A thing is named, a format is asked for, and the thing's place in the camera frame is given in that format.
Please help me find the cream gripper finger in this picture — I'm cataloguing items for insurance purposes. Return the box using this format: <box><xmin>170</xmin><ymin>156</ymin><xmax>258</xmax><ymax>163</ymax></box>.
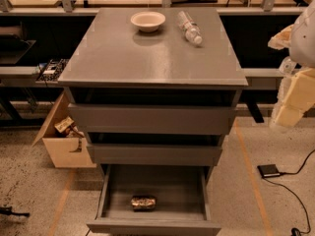
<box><xmin>271</xmin><ymin>68</ymin><xmax>315</xmax><ymax>128</ymax></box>
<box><xmin>268</xmin><ymin>25</ymin><xmax>293</xmax><ymax>50</ymax></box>

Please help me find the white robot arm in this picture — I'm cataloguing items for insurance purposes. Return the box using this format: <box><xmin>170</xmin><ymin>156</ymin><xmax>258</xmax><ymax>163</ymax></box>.
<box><xmin>268</xmin><ymin>1</ymin><xmax>315</xmax><ymax>131</ymax></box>

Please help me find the grey drawer cabinet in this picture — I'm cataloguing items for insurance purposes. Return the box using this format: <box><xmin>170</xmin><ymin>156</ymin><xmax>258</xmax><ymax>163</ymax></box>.
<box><xmin>57</xmin><ymin>7</ymin><xmax>249</xmax><ymax>169</ymax></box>

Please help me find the grey bottom drawer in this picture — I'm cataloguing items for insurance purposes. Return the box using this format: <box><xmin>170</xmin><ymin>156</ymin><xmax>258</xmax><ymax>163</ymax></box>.
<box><xmin>87</xmin><ymin>165</ymin><xmax>221</xmax><ymax>236</ymax></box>

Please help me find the grey drawer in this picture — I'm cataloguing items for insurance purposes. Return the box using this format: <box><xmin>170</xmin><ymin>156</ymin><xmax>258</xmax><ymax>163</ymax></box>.
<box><xmin>68</xmin><ymin>103</ymin><xmax>235</xmax><ymax>135</ymax></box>
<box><xmin>87</xmin><ymin>165</ymin><xmax>221</xmax><ymax>236</ymax></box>
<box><xmin>87</xmin><ymin>144</ymin><xmax>221</xmax><ymax>166</ymax></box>

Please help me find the grey middle drawer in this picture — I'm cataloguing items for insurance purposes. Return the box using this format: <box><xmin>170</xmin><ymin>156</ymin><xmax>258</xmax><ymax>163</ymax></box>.
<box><xmin>87</xmin><ymin>144</ymin><xmax>221</xmax><ymax>166</ymax></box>

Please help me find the grey top drawer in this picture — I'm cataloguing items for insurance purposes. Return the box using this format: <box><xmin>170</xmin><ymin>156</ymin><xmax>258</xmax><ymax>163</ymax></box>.
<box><xmin>68</xmin><ymin>103</ymin><xmax>235</xmax><ymax>135</ymax></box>

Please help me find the hand sanitizer pump bottle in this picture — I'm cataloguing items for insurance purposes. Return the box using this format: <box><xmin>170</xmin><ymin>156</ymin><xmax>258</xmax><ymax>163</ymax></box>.
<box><xmin>279</xmin><ymin>56</ymin><xmax>296</xmax><ymax>75</ymax></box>

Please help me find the black foot pedal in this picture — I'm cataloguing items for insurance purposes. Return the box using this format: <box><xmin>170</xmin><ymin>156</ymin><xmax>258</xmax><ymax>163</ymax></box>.
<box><xmin>257</xmin><ymin>164</ymin><xmax>281</xmax><ymax>178</ymax></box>

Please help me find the clear plastic water bottle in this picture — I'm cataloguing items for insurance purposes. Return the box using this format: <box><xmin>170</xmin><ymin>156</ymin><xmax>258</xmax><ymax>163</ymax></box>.
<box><xmin>177</xmin><ymin>11</ymin><xmax>203</xmax><ymax>46</ymax></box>

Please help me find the white paper bowl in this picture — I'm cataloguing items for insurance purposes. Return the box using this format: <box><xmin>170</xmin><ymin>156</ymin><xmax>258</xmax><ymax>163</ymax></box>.
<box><xmin>131</xmin><ymin>12</ymin><xmax>165</xmax><ymax>32</ymax></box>

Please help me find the snack bag in box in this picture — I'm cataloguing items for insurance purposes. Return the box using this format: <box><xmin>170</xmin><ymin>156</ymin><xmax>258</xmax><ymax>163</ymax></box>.
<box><xmin>54</xmin><ymin>116</ymin><xmax>74</xmax><ymax>133</ymax></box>

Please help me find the black patterned notebook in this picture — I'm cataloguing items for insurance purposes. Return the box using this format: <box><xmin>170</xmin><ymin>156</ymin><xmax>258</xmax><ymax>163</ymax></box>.
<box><xmin>37</xmin><ymin>59</ymin><xmax>68</xmax><ymax>82</ymax></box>

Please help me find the cardboard box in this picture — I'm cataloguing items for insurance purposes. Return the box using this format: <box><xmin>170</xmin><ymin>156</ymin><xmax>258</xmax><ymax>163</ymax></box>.
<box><xmin>32</xmin><ymin>92</ymin><xmax>95</xmax><ymax>168</ymax></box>

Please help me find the black tool on floor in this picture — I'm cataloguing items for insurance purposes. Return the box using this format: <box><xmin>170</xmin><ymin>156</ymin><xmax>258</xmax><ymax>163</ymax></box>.
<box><xmin>0</xmin><ymin>206</ymin><xmax>31</xmax><ymax>217</ymax></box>

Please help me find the black pedal cable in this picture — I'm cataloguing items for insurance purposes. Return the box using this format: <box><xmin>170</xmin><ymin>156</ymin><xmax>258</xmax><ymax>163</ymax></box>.
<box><xmin>262</xmin><ymin>147</ymin><xmax>315</xmax><ymax>236</ymax></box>

